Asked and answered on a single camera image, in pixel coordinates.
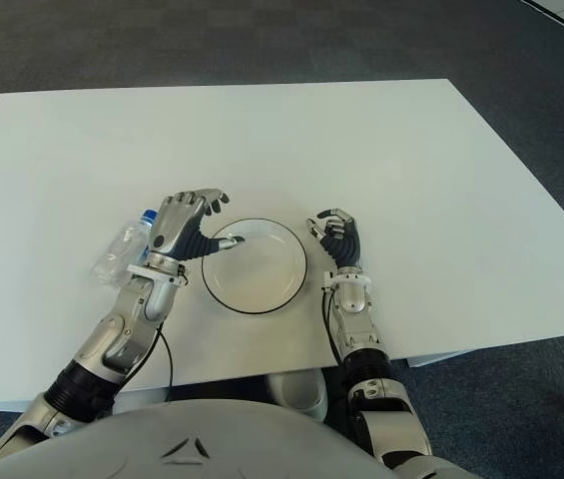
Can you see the clear blue-capped water bottle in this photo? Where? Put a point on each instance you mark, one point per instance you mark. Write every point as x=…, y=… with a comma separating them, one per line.
x=117, y=254

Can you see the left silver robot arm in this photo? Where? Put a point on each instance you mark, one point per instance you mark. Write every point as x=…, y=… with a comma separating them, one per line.
x=127, y=319

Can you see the grey robot torso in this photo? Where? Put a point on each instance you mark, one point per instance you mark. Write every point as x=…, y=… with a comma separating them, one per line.
x=211, y=439

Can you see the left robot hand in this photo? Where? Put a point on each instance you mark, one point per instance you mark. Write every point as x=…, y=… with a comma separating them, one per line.
x=171, y=224

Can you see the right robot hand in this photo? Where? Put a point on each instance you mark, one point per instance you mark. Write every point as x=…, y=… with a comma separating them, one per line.
x=346, y=244

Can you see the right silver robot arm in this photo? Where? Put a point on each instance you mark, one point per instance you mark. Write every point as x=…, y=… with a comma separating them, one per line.
x=356, y=299

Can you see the silver robot waist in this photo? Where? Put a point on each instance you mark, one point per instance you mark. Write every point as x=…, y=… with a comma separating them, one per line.
x=301, y=389

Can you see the white black-rimmed plate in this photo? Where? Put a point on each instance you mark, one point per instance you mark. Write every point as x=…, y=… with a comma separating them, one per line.
x=261, y=279

